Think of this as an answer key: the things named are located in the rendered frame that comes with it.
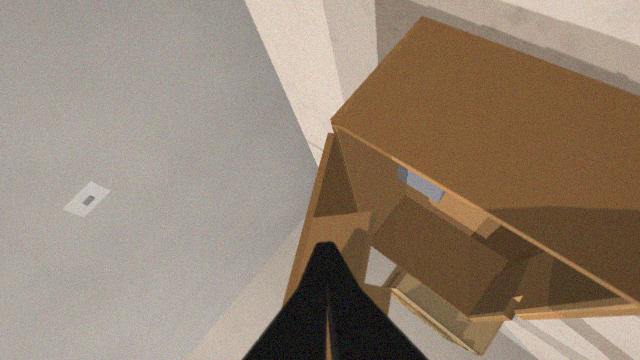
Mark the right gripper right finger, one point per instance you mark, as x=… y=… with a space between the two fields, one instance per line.
x=358 y=328

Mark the grey rectangular block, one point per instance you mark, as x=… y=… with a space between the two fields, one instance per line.
x=420 y=184

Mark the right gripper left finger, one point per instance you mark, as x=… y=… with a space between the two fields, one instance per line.
x=299 y=330

